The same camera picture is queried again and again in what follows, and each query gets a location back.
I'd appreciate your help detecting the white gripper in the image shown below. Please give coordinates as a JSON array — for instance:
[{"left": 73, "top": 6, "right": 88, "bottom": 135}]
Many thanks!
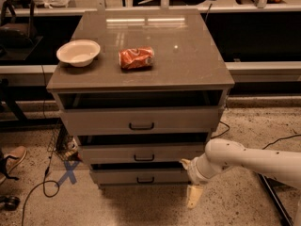
[{"left": 180, "top": 156, "right": 216, "bottom": 209}]

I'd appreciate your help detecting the grey bottom drawer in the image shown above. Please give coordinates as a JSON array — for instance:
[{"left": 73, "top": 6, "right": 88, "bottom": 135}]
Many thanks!
[{"left": 90, "top": 168, "right": 189, "bottom": 186}]

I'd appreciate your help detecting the grey drawer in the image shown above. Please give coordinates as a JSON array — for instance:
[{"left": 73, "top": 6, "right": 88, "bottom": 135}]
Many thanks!
[
  {"left": 79, "top": 142, "right": 204, "bottom": 164},
  {"left": 60, "top": 106, "right": 223, "bottom": 136},
  {"left": 90, "top": 168, "right": 189, "bottom": 186}
]

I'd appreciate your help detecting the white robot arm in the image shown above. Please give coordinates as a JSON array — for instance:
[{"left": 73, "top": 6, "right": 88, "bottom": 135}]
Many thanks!
[{"left": 180, "top": 138, "right": 301, "bottom": 209}]

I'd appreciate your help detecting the grey drawer cabinet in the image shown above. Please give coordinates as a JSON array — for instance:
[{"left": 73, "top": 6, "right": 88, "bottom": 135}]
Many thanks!
[{"left": 47, "top": 9, "right": 234, "bottom": 171}]

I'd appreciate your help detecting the grey middle drawer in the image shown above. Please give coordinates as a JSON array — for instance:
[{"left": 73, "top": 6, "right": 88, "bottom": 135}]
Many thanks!
[{"left": 79, "top": 142, "right": 204, "bottom": 164}]

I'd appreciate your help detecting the grey top drawer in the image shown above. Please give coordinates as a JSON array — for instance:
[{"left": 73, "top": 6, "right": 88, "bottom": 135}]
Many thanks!
[{"left": 60, "top": 106, "right": 223, "bottom": 136}]

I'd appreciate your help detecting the black metal stand leg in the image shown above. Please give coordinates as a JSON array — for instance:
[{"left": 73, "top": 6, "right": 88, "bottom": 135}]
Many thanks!
[{"left": 258, "top": 174, "right": 293, "bottom": 226}]

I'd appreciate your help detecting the blue tape cross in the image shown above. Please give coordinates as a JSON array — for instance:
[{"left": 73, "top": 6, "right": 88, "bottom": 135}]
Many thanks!
[{"left": 57, "top": 161, "right": 80, "bottom": 186}]

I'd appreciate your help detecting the crushed orange soda can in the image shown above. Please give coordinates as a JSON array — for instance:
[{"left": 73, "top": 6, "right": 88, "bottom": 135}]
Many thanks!
[{"left": 119, "top": 46, "right": 154, "bottom": 70}]

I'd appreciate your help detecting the white paper bowl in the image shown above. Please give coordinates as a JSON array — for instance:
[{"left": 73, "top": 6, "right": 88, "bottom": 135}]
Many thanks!
[{"left": 56, "top": 40, "right": 101, "bottom": 68}]

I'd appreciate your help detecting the tan shoe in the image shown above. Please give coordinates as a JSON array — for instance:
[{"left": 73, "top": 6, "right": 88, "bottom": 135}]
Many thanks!
[{"left": 0, "top": 146, "right": 27, "bottom": 184}]

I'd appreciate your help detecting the black caster wheel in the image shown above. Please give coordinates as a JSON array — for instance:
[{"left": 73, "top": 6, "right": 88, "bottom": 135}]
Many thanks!
[{"left": 0, "top": 196, "right": 20, "bottom": 211}]

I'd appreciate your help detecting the dark bag on bench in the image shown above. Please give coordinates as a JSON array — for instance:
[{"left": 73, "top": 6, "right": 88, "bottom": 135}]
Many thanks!
[{"left": 0, "top": 0, "right": 42, "bottom": 61}]

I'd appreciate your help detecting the black floor cable right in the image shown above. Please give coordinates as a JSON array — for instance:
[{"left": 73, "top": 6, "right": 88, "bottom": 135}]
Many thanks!
[{"left": 209, "top": 121, "right": 301, "bottom": 151}]

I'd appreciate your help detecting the black floor cable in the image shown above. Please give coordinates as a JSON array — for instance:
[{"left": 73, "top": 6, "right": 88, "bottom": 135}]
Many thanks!
[
  {"left": 20, "top": 64, "right": 64, "bottom": 226},
  {"left": 209, "top": 121, "right": 301, "bottom": 151}
]

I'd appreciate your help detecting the black wire basket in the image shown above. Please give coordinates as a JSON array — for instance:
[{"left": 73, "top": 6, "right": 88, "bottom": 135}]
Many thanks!
[{"left": 47, "top": 123, "right": 78, "bottom": 161}]

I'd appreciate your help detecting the black floor cable left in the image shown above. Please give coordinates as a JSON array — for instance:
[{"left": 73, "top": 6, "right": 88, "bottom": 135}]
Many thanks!
[{"left": 20, "top": 64, "right": 64, "bottom": 226}]

